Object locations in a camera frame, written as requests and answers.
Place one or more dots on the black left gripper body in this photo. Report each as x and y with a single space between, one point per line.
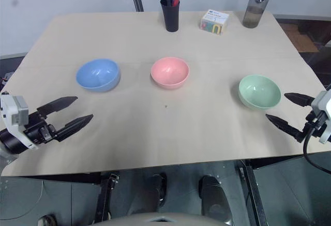
38 130

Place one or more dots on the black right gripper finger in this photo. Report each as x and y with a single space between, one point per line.
301 99
285 127

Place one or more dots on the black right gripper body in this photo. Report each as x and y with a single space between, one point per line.
316 123

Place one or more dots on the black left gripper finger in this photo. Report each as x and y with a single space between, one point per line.
58 104
73 127

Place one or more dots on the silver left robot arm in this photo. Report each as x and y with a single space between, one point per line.
9 141

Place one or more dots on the green plastic bowl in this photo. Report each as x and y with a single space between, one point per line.
258 91

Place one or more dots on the blue plastic bowl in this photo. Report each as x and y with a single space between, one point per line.
97 73

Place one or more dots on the round caster wheel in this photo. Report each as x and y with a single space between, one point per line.
47 220

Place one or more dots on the dark rounded shape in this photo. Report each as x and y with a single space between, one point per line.
213 197

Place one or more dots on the clear bottle with black lid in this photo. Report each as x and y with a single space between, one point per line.
254 8

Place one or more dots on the pink-red plastic bowl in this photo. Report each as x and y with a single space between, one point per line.
169 72

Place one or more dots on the white box of paper clips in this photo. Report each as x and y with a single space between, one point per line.
214 21

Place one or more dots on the black pen cup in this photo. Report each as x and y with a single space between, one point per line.
170 16

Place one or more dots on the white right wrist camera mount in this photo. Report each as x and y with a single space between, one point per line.
321 102

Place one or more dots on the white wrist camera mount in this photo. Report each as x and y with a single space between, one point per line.
321 102
15 111

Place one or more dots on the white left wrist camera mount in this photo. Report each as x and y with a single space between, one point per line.
15 111

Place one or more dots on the black table leg frame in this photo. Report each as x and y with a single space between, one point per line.
254 195
104 197

